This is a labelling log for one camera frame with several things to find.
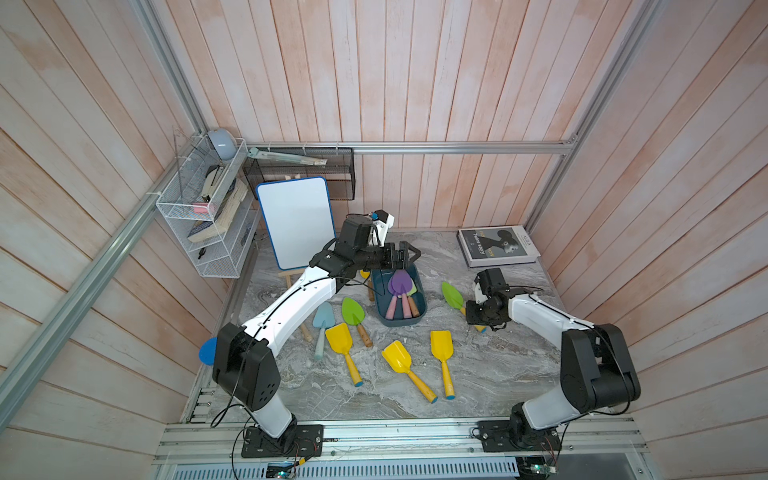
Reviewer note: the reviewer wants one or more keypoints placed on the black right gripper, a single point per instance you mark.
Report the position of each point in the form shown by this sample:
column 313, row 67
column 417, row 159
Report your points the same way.
column 471, row 316

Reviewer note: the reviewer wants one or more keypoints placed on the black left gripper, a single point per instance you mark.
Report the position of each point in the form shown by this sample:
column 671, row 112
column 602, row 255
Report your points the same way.
column 404, row 246

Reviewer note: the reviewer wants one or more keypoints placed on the purple shovel with pink handle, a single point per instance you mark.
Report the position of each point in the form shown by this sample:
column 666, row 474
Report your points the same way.
column 403, row 285

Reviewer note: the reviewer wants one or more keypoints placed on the green trowel with yellow handle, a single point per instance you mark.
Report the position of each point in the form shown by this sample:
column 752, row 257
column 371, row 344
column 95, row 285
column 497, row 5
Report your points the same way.
column 453, row 297

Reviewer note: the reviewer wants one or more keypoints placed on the teal plastic storage box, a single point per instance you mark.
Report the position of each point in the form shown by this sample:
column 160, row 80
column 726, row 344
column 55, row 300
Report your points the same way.
column 401, row 311

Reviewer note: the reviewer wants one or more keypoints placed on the yellow plastic scoop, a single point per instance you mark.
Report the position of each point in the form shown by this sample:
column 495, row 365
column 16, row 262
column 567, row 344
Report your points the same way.
column 442, row 350
column 400, row 361
column 341, row 342

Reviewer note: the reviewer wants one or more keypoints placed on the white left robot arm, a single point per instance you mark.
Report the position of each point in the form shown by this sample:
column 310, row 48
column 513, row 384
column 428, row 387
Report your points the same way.
column 245, row 364

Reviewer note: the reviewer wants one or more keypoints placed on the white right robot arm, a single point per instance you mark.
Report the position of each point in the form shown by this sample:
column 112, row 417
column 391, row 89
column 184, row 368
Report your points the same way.
column 596, row 368

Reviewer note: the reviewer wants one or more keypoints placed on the black and white book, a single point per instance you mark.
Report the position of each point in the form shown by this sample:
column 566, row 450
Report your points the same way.
column 497, row 246

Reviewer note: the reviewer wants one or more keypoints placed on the grey blue trowel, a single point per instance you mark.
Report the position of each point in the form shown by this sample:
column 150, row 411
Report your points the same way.
column 324, row 319

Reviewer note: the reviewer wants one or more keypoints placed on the blue framed whiteboard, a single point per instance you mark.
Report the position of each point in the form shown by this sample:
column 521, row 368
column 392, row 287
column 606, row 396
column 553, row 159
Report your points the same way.
column 298, row 217

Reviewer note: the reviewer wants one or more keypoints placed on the blue lid pen jar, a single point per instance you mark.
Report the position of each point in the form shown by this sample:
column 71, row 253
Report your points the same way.
column 207, row 351

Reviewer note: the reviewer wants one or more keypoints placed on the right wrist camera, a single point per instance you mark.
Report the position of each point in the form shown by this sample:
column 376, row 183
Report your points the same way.
column 479, row 296

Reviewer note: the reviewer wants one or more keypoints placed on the yellow shovel with wooden handle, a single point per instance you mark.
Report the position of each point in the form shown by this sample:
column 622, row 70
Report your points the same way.
column 366, row 276

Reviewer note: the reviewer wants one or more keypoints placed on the green trowel with wooden handle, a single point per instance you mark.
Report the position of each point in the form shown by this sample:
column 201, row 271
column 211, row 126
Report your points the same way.
column 354, row 315

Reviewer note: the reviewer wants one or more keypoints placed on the black wire basket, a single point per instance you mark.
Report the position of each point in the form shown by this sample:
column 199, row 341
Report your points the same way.
column 335, row 165

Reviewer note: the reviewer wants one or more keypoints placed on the white wire mesh shelf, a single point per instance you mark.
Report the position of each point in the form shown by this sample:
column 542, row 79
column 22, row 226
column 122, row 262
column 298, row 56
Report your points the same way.
column 210, row 208

